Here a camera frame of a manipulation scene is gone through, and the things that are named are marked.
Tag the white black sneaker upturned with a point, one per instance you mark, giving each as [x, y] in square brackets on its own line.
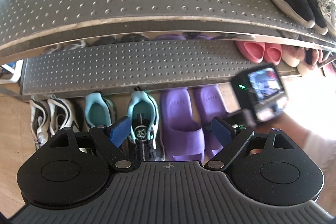
[63, 114]

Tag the pink fluffy claw slipper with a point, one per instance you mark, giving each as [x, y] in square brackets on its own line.
[292, 55]

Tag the metal perforated shoe rack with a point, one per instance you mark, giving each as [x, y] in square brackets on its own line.
[73, 47]

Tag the white navy chunky sneaker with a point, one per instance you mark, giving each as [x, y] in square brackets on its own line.
[40, 122]

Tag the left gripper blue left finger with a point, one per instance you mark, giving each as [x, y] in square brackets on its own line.
[108, 141]

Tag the grey white mesh sneaker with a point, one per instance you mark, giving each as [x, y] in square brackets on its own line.
[328, 10]

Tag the black teal sneaker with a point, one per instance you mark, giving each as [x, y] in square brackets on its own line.
[98, 111]
[144, 141]

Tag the purple slide sandal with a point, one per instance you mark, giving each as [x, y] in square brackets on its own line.
[210, 103]
[183, 138]

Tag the pink slide sandal right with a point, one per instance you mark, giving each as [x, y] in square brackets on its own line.
[273, 53]

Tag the person right hand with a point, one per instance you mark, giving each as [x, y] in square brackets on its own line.
[298, 133]

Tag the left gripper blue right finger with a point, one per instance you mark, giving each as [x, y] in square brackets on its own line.
[234, 140]

